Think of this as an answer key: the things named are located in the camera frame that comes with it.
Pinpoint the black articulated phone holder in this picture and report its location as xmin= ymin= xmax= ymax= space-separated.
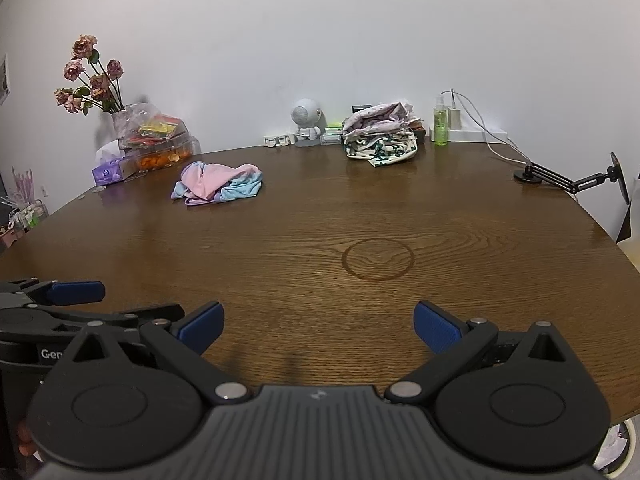
xmin=514 ymin=152 xmax=636 ymax=206

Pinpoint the folded white green-print garment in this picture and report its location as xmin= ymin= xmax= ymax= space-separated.
xmin=343 ymin=127 xmax=419 ymax=167

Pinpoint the dried pink rose bouquet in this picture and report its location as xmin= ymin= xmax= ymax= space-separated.
xmin=54 ymin=34 xmax=125 ymax=115

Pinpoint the pink blue purple-trimmed vest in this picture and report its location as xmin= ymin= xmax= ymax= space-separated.
xmin=171 ymin=161 xmax=264 ymax=206

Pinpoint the wall picture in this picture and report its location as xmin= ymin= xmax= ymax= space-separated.
xmin=0 ymin=54 xmax=12 ymax=106

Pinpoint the clear glass vase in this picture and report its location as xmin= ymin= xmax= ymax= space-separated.
xmin=110 ymin=105 xmax=141 ymax=142

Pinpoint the clear container of orange snacks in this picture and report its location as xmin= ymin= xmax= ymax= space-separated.
xmin=120 ymin=135 xmax=202 ymax=174

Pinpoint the white round object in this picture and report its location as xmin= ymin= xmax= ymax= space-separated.
xmin=594 ymin=419 xmax=637 ymax=479

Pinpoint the plastic bag of colourful packets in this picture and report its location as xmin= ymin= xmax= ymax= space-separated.
xmin=119 ymin=102 xmax=187 ymax=152

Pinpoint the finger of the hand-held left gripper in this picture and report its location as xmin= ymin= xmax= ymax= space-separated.
xmin=30 ymin=303 xmax=186 ymax=332
xmin=30 ymin=280 xmax=106 ymax=307

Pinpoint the cluttered storage box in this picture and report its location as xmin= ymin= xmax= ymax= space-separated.
xmin=0 ymin=200 xmax=51 ymax=252

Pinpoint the purple tissue box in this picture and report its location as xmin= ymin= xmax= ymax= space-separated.
xmin=91 ymin=156 xmax=137 ymax=185

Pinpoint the green spray bottle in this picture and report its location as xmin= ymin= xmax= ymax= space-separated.
xmin=433 ymin=95 xmax=450 ymax=147

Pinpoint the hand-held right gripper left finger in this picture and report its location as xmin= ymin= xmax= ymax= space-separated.
xmin=65 ymin=301 xmax=251 ymax=404

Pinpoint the white power strip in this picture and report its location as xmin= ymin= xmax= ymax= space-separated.
xmin=447 ymin=127 xmax=509 ymax=144

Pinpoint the white robot-shaped speaker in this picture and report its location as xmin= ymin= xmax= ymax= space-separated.
xmin=291 ymin=98 xmax=326 ymax=147

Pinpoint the pink white straws bundle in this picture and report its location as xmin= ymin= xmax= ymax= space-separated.
xmin=11 ymin=166 xmax=35 ymax=206

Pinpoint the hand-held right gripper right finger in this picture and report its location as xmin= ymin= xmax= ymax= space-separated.
xmin=386 ymin=301 xmax=571 ymax=405

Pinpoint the white charging cable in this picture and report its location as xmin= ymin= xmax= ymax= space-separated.
xmin=449 ymin=88 xmax=532 ymax=166

